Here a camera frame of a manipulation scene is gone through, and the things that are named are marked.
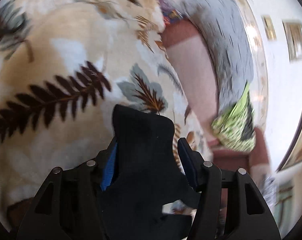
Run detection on grey quilted pillow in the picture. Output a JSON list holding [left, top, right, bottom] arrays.
[[181, 0, 254, 113]]

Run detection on leaf pattern fleece blanket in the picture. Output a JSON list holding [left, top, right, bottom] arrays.
[[0, 0, 212, 230]]

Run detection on green patterned folded cloth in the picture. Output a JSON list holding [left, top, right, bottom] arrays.
[[211, 83, 256, 152]]

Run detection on dark grey ribbed garment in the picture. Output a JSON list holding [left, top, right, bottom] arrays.
[[240, 99, 254, 141]]

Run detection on colourful printed packet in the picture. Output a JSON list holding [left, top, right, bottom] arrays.
[[159, 0, 185, 26]]

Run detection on black pants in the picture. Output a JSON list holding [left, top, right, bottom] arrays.
[[100, 105, 200, 239]]

